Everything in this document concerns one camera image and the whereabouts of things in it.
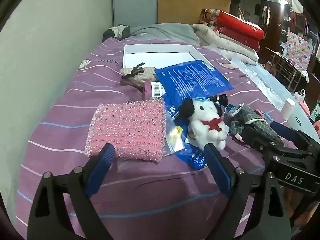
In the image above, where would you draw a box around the red folded quilt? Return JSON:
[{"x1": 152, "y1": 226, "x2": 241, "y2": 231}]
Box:
[{"x1": 215, "y1": 11, "x2": 265, "y2": 51}]

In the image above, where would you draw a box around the floral patterned quilt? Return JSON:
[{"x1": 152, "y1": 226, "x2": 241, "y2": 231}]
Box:
[{"x1": 199, "y1": 8, "x2": 220, "y2": 27}]

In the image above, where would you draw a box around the purple pump bottle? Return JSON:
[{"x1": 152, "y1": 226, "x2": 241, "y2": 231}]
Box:
[{"x1": 141, "y1": 81, "x2": 229, "y2": 105}]

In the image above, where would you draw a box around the dark crumpled cloth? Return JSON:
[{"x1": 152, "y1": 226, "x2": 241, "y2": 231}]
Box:
[{"x1": 102, "y1": 24, "x2": 132, "y2": 43}]

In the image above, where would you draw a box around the white paper cup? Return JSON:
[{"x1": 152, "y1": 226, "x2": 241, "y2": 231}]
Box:
[{"x1": 282, "y1": 98, "x2": 296, "y2": 120}]

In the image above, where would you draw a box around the person's right forearm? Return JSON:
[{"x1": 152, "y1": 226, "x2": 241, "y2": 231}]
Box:
[{"x1": 282, "y1": 189, "x2": 320, "y2": 235}]

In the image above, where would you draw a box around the dark wooden cabinet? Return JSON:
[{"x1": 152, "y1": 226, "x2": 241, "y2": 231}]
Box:
[{"x1": 260, "y1": 0, "x2": 320, "y2": 55}]

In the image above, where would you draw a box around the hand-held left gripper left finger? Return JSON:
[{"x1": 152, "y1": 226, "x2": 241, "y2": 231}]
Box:
[{"x1": 27, "y1": 143, "x2": 117, "y2": 240}]

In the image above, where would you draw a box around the clear plastic sheet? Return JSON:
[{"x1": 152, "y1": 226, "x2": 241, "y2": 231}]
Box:
[{"x1": 207, "y1": 44, "x2": 288, "y2": 110}]

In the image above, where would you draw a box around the small blue white packet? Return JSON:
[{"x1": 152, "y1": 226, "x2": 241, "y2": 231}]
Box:
[{"x1": 224, "y1": 102, "x2": 244, "y2": 118}]

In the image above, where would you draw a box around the green plaid pouch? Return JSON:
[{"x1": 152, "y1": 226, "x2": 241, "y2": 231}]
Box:
[{"x1": 229, "y1": 105, "x2": 284, "y2": 147}]

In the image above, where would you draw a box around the beige plaid pouch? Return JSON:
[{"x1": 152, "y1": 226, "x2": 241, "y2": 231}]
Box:
[{"x1": 120, "y1": 64, "x2": 157, "y2": 88}]

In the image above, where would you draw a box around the wooden board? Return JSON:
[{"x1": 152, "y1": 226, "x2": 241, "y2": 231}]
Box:
[{"x1": 157, "y1": 0, "x2": 232, "y2": 27}]

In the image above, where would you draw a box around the grey headboard panel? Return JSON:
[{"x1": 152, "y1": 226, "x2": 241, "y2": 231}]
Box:
[{"x1": 112, "y1": 0, "x2": 159, "y2": 28}]

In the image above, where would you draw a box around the purple striped bed sheet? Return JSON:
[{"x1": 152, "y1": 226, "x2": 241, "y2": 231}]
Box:
[{"x1": 16, "y1": 37, "x2": 300, "y2": 240}]

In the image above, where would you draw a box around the clear zip bag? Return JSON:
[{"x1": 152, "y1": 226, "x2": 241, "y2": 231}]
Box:
[{"x1": 164, "y1": 114, "x2": 190, "y2": 155}]

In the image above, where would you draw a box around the metal frame chair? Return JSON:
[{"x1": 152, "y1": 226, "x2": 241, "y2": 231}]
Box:
[{"x1": 264, "y1": 46, "x2": 304, "y2": 92}]

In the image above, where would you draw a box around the green carton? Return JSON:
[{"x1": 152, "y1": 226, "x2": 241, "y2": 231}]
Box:
[{"x1": 310, "y1": 100, "x2": 320, "y2": 124}]

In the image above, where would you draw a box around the white plush dog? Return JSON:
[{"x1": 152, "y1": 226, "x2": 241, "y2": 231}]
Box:
[{"x1": 179, "y1": 97, "x2": 230, "y2": 152}]

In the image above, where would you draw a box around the blue plastic packet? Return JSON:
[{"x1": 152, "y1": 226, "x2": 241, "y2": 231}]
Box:
[
  {"x1": 154, "y1": 59, "x2": 234, "y2": 103},
  {"x1": 166, "y1": 99, "x2": 209, "y2": 170}
]

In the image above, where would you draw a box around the white shallow box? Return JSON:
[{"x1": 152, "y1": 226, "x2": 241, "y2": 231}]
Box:
[{"x1": 122, "y1": 44, "x2": 213, "y2": 69}]

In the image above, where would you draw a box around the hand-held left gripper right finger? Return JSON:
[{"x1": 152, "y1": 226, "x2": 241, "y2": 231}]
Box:
[{"x1": 203, "y1": 142, "x2": 293, "y2": 240}]

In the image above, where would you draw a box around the grey blanket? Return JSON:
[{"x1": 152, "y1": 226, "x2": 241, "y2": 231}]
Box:
[{"x1": 129, "y1": 23, "x2": 200, "y2": 46}]

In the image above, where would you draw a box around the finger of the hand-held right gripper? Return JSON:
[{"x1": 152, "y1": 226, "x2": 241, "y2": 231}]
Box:
[
  {"x1": 269, "y1": 121, "x2": 320, "y2": 153},
  {"x1": 240, "y1": 126, "x2": 283, "y2": 156}
]

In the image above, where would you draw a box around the pink glitter sponge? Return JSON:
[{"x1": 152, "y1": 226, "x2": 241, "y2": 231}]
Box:
[{"x1": 84, "y1": 97, "x2": 167, "y2": 165}]

